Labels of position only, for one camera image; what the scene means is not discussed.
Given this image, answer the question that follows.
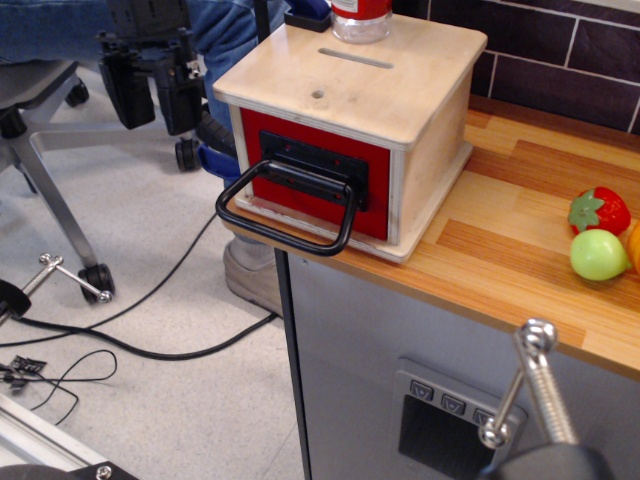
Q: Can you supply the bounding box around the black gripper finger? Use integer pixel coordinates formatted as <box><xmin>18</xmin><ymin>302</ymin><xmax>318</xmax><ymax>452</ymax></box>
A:
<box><xmin>154</xmin><ymin>62</ymin><xmax>203</xmax><ymax>136</ymax></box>
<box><xmin>100</xmin><ymin>59</ymin><xmax>155</xmax><ymax>129</ymax></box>

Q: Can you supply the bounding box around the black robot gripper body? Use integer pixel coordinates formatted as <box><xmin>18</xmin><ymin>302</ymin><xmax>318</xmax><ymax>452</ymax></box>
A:
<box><xmin>97</xmin><ymin>0</ymin><xmax>200</xmax><ymax>75</ymax></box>

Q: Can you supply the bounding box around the red front wooden drawer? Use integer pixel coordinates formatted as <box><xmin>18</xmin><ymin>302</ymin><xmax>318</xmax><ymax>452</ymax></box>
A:
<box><xmin>240</xmin><ymin>108</ymin><xmax>390</xmax><ymax>240</ymax></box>

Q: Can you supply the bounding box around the black metal drawer handle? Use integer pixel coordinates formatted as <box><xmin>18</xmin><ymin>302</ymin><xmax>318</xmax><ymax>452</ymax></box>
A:
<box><xmin>216</xmin><ymin>130</ymin><xmax>369</xmax><ymax>257</ymax></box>

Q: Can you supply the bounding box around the black blue clamp on box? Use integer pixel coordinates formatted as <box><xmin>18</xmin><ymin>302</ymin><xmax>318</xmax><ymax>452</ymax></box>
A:
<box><xmin>284</xmin><ymin>0</ymin><xmax>331</xmax><ymax>33</ymax></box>

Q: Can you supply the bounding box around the wooden box housing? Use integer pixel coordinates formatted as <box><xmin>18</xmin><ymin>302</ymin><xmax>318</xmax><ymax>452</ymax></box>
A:
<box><xmin>214</xmin><ymin>16</ymin><xmax>487</xmax><ymax>263</ymax></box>

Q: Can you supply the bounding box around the grey office chair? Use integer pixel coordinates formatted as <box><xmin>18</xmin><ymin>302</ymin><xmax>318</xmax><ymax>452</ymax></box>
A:
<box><xmin>0</xmin><ymin>59</ymin><xmax>202</xmax><ymax>305</ymax></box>

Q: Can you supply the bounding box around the person leg in jeans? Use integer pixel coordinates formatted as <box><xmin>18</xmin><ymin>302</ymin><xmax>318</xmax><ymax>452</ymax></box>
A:
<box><xmin>1</xmin><ymin>1</ymin><xmax>289</xmax><ymax>128</ymax></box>

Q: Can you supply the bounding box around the clear bottle red label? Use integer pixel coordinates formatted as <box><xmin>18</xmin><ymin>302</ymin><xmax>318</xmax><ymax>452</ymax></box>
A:
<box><xmin>330</xmin><ymin>0</ymin><xmax>392</xmax><ymax>44</ymax></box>

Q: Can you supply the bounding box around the silver clamp screw left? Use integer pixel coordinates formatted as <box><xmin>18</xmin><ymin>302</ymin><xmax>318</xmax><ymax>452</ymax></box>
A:
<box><xmin>0</xmin><ymin>252</ymin><xmax>114</xmax><ymax>326</ymax></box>

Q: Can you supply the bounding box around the silver clamp screw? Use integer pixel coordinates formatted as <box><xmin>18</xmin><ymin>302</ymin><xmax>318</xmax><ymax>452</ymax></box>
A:
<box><xmin>479</xmin><ymin>318</ymin><xmax>614</xmax><ymax>479</ymax></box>
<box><xmin>0</xmin><ymin>252</ymin><xmax>114</xmax><ymax>326</ymax></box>

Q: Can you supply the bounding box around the grey cabinet with panel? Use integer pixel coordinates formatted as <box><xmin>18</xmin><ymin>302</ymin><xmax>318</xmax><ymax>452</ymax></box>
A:
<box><xmin>276</xmin><ymin>248</ymin><xmax>639</xmax><ymax>479</ymax></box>

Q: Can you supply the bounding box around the red toy strawberry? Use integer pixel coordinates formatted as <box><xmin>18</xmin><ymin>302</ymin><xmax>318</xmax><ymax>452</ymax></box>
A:
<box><xmin>567</xmin><ymin>186</ymin><xmax>631</xmax><ymax>236</ymax></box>

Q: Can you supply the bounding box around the green toy apple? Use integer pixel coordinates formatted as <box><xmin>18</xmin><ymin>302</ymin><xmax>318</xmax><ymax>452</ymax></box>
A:
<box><xmin>570</xmin><ymin>229</ymin><xmax>631</xmax><ymax>281</ymax></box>

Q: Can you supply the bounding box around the orange toy fruit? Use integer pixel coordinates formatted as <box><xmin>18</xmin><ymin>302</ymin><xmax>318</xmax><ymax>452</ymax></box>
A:
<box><xmin>626</xmin><ymin>221</ymin><xmax>640</xmax><ymax>273</ymax></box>

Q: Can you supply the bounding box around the silver clamp screw right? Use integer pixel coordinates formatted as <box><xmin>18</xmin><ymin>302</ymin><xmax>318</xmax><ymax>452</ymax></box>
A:
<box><xmin>479</xmin><ymin>318</ymin><xmax>614</xmax><ymax>479</ymax></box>

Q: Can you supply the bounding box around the blue black clamp handle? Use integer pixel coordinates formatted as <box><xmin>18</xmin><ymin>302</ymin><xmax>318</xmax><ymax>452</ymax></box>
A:
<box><xmin>194</xmin><ymin>112</ymin><xmax>241</xmax><ymax>184</ymax></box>

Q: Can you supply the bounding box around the thick black floor cable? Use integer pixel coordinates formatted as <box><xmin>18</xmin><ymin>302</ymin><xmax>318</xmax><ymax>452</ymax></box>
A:
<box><xmin>0</xmin><ymin>212</ymin><xmax>279</xmax><ymax>362</ymax></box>

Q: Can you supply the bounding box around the thin black floor wire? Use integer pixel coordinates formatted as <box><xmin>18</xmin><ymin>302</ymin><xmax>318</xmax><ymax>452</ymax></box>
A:
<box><xmin>0</xmin><ymin>349</ymin><xmax>119</xmax><ymax>427</ymax></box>

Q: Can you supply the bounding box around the aluminium frame rail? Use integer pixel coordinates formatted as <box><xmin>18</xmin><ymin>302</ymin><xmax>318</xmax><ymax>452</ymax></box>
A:
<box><xmin>1</xmin><ymin>395</ymin><xmax>136</xmax><ymax>480</ymax></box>

